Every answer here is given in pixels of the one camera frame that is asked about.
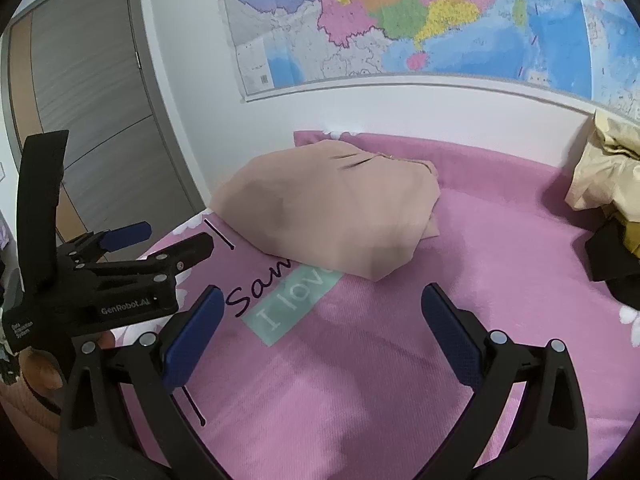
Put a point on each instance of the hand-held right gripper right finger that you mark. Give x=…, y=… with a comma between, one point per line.
x=450, y=330

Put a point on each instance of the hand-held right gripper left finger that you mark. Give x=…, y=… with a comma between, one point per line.
x=192, y=340

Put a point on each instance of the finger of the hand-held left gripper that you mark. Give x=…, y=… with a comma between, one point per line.
x=195, y=250
x=127, y=234

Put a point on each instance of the pink jacket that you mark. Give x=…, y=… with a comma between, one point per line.
x=325, y=210

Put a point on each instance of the person's left forearm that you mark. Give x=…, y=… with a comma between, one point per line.
x=25, y=405

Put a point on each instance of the person's left hand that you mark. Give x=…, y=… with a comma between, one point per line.
x=42, y=367

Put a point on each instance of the pink floral bed sheet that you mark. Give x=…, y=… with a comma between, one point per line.
x=375, y=360

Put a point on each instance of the grey wardrobe door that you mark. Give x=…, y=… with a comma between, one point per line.
x=100, y=85

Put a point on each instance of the black garment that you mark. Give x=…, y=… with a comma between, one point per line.
x=607, y=255

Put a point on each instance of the mustard garment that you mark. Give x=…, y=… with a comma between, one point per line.
x=631, y=235

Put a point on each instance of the cream garment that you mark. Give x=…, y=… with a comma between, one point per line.
x=605, y=170

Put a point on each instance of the colourful wall map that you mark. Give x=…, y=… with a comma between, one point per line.
x=400, y=10

